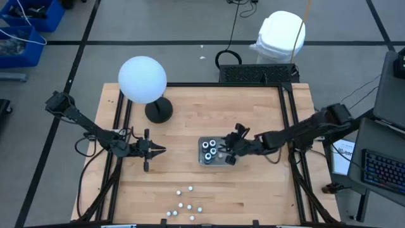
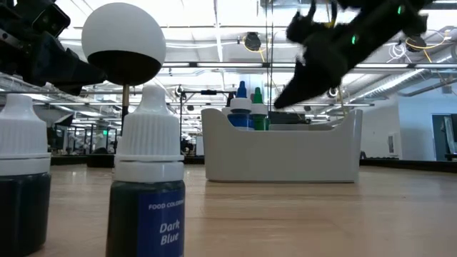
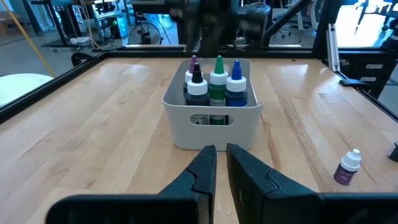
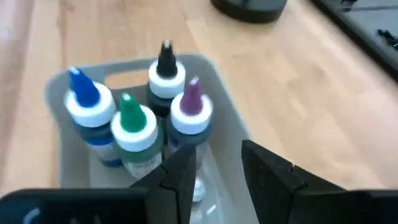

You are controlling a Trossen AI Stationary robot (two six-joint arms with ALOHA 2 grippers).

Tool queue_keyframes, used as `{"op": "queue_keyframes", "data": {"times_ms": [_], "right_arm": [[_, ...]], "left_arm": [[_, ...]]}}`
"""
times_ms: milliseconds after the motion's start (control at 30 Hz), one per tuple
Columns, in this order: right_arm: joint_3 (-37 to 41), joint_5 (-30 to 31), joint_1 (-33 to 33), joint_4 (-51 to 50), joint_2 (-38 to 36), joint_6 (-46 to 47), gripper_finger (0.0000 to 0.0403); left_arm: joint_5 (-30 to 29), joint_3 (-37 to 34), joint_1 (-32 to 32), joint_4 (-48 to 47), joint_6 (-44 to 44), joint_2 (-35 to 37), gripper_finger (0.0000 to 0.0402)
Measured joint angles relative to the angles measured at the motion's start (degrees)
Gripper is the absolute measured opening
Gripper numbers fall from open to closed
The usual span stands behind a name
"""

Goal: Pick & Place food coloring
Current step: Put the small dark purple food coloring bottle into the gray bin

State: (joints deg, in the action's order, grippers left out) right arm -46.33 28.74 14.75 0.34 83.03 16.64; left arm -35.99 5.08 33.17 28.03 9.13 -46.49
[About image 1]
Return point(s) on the black aluminium table frame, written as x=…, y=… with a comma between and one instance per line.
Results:
x=205, y=85

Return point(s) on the black backlit keyboard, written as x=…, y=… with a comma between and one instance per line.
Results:
x=383, y=171

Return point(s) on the white paper sheet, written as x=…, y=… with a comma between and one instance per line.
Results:
x=341, y=158

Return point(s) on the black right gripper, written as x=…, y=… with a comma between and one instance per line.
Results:
x=250, y=147

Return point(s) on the black perforated computer case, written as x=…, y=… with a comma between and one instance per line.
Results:
x=253, y=73

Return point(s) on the grey metal bar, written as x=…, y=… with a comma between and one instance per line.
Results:
x=12, y=77

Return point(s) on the grey computer monitor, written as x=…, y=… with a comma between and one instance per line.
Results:
x=392, y=92

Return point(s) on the grey desk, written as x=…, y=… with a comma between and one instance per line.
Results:
x=373, y=139

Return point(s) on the white globe table lamp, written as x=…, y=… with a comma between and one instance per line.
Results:
x=142, y=79

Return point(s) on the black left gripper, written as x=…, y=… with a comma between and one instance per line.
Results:
x=137, y=149

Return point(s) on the blue plastic storage bin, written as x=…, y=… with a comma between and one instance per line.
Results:
x=28, y=57
x=47, y=19

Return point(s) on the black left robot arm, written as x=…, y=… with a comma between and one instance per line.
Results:
x=85, y=122

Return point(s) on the black device box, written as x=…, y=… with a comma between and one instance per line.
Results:
x=400, y=65

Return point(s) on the white bagged trash bin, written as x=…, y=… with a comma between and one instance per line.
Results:
x=278, y=35

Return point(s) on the black desk foot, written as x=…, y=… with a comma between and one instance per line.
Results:
x=330, y=189

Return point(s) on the grey plastic bin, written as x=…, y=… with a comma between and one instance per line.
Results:
x=202, y=161

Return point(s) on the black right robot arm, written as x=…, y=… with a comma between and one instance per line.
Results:
x=303, y=131

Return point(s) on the black table clamp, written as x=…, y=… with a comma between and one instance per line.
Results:
x=163, y=222
x=255, y=223

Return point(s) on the large blue food coloring bottle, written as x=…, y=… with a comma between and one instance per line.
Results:
x=208, y=156

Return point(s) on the large black-tipped food coloring bottle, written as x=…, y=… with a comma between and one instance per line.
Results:
x=205, y=145

